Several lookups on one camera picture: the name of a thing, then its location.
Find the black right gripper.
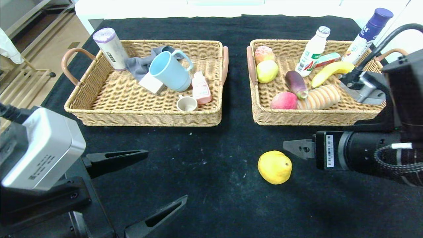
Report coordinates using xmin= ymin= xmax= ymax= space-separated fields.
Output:
xmin=283 ymin=130 xmax=394 ymax=180

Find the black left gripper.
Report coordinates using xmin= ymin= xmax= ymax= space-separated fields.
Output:
xmin=64 ymin=149 xmax=188 ymax=238

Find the yellow pear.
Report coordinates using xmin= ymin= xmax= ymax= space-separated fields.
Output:
xmin=257 ymin=150 xmax=293 ymax=185

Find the purple eggplant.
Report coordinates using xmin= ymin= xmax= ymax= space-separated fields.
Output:
xmin=285 ymin=70 xmax=309 ymax=100

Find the yellow green card box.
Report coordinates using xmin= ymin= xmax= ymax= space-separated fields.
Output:
xmin=138 ymin=72 xmax=166 ymax=96

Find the pink plastic bottle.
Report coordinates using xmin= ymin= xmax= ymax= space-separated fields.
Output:
xmin=191 ymin=71 xmax=212 ymax=105

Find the light blue plastic mug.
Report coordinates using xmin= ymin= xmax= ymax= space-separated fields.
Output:
xmin=149 ymin=49 xmax=193 ymax=92

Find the red peach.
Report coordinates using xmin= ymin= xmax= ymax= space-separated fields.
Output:
xmin=270 ymin=92 xmax=298 ymax=110

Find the sliced bread loaf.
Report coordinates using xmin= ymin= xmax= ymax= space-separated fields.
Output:
xmin=296 ymin=85 xmax=341 ymax=110

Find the yellow banana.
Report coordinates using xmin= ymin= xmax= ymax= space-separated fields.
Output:
xmin=311 ymin=61 xmax=355 ymax=89

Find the yellow green apple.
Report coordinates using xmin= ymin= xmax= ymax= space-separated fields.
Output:
xmin=256 ymin=60 xmax=279 ymax=84

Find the black table cloth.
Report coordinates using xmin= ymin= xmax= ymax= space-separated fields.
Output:
xmin=0 ymin=15 xmax=423 ymax=238

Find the green and red small box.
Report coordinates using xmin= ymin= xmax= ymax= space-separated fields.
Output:
xmin=312 ymin=53 xmax=341 ymax=69

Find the white milk bottle grey cap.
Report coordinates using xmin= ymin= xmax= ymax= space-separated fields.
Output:
xmin=294 ymin=26 xmax=330 ymax=77

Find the small beige cup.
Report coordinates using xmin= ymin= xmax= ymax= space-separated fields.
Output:
xmin=177 ymin=94 xmax=198 ymax=112

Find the pink orange pastry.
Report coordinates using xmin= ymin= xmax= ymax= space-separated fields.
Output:
xmin=254 ymin=46 xmax=276 ymax=66

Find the white bottle with blue cap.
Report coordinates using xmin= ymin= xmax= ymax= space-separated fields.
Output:
xmin=341 ymin=8 xmax=394 ymax=65

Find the grey cloth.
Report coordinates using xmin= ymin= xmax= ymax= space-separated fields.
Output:
xmin=125 ymin=46 xmax=185 ymax=81

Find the white canister with purple lid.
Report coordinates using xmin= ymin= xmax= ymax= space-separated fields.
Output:
xmin=93 ymin=28 xmax=129 ymax=72

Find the gold metal rack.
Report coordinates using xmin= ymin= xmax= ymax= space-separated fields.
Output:
xmin=0 ymin=0 xmax=78 ymax=111

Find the white table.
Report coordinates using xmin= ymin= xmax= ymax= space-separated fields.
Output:
xmin=75 ymin=0 xmax=364 ymax=36

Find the white hanging fabric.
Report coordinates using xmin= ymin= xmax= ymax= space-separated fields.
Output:
xmin=0 ymin=27 xmax=26 ymax=65

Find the wicker basket with brown handles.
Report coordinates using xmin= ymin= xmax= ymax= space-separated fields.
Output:
xmin=61 ymin=40 xmax=229 ymax=127
xmin=247 ymin=40 xmax=408 ymax=127

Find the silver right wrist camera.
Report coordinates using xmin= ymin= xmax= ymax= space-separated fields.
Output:
xmin=339 ymin=71 xmax=387 ymax=106

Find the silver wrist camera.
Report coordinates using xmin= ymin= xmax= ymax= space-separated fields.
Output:
xmin=0 ymin=107 xmax=87 ymax=192
xmin=339 ymin=71 xmax=387 ymax=106

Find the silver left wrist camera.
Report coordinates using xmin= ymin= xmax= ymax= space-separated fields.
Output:
xmin=0 ymin=107 xmax=87 ymax=192

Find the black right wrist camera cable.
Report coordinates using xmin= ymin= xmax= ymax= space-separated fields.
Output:
xmin=350 ymin=23 xmax=423 ymax=84

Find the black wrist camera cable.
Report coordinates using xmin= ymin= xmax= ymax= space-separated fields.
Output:
xmin=0 ymin=102 xmax=41 ymax=125
xmin=350 ymin=23 xmax=423 ymax=84

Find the black left wrist camera cable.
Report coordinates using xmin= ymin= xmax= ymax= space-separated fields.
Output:
xmin=0 ymin=102 xmax=41 ymax=125

